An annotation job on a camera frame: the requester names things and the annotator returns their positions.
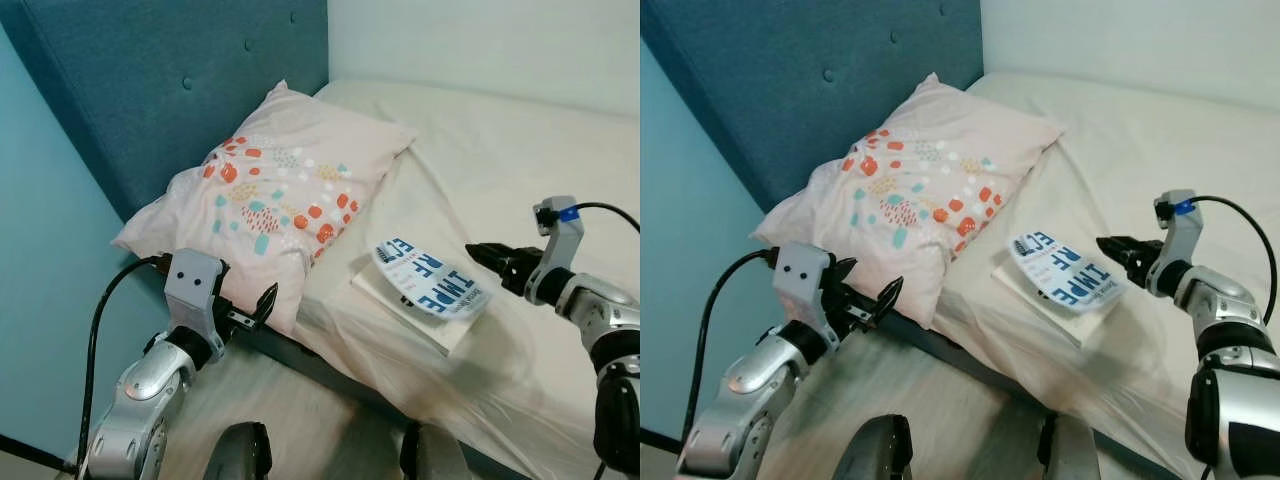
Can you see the dark robot leg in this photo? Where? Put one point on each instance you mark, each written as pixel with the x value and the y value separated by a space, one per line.
pixel 435 458
pixel 240 455
pixel 1068 450
pixel 872 450

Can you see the dark left robot leg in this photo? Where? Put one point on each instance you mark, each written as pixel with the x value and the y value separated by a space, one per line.
pixel 872 450
pixel 240 455

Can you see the blue upholstered headboard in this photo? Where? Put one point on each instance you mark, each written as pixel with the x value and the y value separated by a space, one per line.
pixel 130 90
pixel 800 80

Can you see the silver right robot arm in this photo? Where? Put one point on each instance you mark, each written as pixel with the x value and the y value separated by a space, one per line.
pixel 1225 310
pixel 600 310

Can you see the dark right robot leg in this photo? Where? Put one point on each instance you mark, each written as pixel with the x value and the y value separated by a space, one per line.
pixel 1068 450
pixel 435 458

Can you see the white book blue lettering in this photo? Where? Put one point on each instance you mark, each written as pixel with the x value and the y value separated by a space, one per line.
pixel 430 285
pixel 1065 278

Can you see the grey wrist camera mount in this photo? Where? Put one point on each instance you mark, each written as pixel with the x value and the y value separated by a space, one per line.
pixel 562 240
pixel 1182 235
pixel 800 285
pixel 192 290

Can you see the cream sheeted mattress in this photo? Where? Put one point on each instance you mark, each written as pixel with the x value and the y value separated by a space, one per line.
pixel 1130 140
pixel 500 150

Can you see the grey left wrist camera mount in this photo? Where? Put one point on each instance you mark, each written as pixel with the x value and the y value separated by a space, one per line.
pixel 800 285
pixel 192 290

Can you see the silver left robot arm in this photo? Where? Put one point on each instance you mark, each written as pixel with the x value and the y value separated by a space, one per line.
pixel 750 390
pixel 150 390

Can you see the dark blue bed frame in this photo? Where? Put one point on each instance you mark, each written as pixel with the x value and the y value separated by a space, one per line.
pixel 340 385
pixel 960 355

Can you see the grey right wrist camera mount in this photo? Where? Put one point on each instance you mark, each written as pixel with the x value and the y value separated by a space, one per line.
pixel 1182 235
pixel 562 240

